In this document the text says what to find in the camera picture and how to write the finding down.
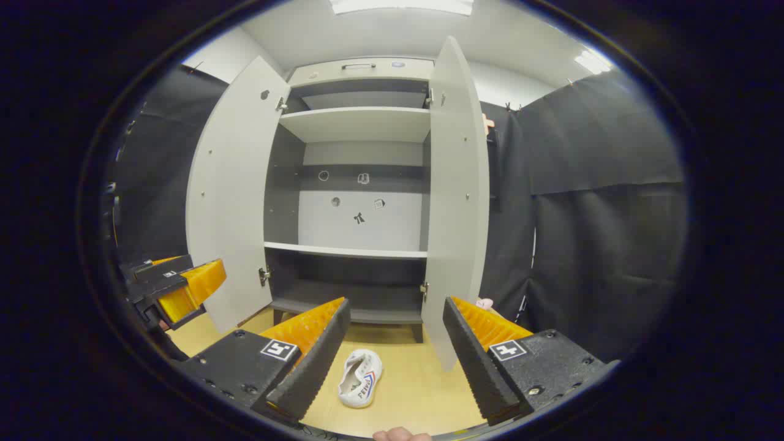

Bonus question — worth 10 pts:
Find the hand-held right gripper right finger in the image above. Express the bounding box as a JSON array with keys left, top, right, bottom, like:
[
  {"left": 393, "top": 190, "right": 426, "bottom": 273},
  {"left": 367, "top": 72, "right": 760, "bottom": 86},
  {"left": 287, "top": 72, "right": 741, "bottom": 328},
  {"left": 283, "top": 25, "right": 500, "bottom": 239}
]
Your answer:
[{"left": 442, "top": 296, "right": 620, "bottom": 427}]

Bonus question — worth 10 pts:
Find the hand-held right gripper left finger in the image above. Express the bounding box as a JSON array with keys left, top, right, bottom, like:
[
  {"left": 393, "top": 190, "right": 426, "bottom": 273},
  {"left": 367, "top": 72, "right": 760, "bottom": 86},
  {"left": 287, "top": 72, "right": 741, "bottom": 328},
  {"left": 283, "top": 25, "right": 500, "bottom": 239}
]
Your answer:
[{"left": 173, "top": 297, "right": 352, "bottom": 426}]

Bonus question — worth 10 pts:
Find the white canvas shoe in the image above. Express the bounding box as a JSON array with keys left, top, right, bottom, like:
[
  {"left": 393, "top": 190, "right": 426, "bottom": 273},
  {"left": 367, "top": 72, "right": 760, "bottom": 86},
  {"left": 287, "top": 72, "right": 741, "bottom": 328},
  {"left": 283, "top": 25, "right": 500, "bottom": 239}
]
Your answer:
[{"left": 338, "top": 349, "right": 384, "bottom": 409}]

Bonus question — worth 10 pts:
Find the grey shoe cabinet door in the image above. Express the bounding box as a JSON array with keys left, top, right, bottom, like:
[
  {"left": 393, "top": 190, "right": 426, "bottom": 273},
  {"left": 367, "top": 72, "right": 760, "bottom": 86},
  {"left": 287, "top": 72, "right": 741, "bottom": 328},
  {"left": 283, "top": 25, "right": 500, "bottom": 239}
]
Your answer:
[
  {"left": 186, "top": 56, "right": 292, "bottom": 334},
  {"left": 421, "top": 36, "right": 491, "bottom": 372}
]

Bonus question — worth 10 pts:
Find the grey shoe cabinet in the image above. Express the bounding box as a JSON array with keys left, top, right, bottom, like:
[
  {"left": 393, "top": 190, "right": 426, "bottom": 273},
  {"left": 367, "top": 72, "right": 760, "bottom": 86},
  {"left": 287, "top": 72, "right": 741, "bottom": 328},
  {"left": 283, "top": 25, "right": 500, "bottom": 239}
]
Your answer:
[{"left": 263, "top": 56, "right": 437, "bottom": 344}]

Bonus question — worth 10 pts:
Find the small ceiling light panel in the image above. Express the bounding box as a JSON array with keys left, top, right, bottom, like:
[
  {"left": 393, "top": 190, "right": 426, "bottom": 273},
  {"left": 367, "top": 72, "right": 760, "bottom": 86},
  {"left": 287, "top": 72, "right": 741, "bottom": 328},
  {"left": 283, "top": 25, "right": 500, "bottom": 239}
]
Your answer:
[{"left": 574, "top": 49, "right": 613, "bottom": 75}]

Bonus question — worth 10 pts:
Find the long ceiling light panel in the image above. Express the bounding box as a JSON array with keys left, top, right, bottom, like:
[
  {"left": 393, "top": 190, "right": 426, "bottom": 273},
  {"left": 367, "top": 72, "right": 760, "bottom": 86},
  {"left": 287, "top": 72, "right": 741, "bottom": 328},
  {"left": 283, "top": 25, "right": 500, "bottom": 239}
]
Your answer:
[{"left": 330, "top": 0, "right": 474, "bottom": 17}]

